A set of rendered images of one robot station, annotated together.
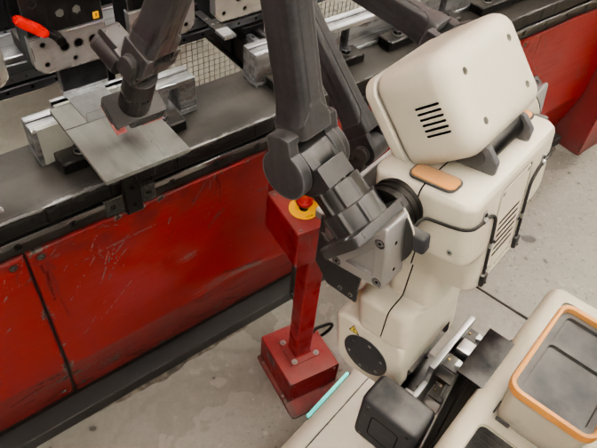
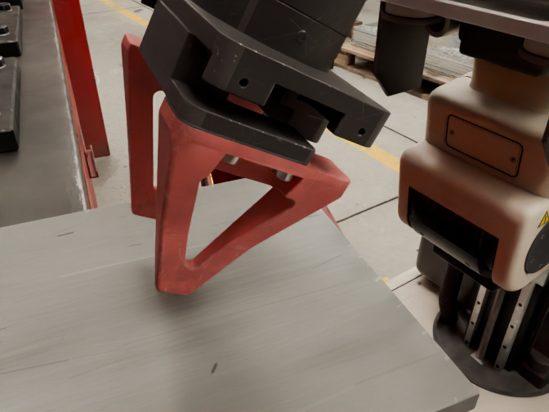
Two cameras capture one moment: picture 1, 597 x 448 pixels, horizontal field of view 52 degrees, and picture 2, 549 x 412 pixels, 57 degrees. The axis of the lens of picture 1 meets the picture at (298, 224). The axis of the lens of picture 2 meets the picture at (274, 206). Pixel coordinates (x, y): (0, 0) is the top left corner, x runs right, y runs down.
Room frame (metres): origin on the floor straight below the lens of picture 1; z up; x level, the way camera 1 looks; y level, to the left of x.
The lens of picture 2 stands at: (0.84, 0.50, 1.16)
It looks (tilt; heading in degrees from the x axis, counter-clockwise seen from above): 34 degrees down; 290
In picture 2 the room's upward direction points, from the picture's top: straight up
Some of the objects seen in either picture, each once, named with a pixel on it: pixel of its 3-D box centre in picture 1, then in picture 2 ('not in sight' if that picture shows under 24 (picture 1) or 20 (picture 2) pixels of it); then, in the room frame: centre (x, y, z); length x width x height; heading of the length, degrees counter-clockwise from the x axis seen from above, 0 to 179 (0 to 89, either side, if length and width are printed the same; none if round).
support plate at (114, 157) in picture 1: (118, 130); (88, 332); (0.97, 0.38, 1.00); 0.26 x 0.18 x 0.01; 42
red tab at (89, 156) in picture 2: not in sight; (88, 151); (1.64, -0.39, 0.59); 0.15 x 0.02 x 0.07; 132
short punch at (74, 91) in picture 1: (82, 72); not in sight; (1.08, 0.48, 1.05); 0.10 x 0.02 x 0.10; 132
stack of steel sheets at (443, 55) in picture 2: not in sight; (439, 44); (0.95, -3.00, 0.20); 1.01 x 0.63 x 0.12; 147
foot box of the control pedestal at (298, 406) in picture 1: (302, 365); not in sight; (1.02, -0.06, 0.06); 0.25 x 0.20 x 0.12; 33
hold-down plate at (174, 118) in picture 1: (123, 140); not in sight; (1.06, 0.41, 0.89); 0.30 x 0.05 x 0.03; 132
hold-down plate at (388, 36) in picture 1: (420, 29); (6, 29); (1.70, -0.30, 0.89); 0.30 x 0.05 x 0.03; 132
